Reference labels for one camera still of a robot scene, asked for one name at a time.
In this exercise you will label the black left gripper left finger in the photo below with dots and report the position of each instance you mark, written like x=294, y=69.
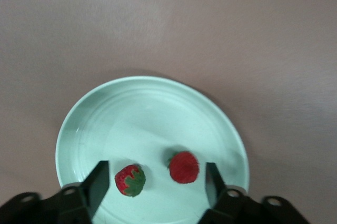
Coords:
x=97, y=181

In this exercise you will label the pale green round plate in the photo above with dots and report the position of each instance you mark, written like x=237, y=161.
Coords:
x=147, y=118

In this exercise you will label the red strawberry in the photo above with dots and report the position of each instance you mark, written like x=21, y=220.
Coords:
x=183, y=167
x=123, y=179

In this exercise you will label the brown table cloth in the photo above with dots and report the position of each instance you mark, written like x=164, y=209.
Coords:
x=168, y=23

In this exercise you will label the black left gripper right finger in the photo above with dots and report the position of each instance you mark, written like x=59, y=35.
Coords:
x=214, y=181

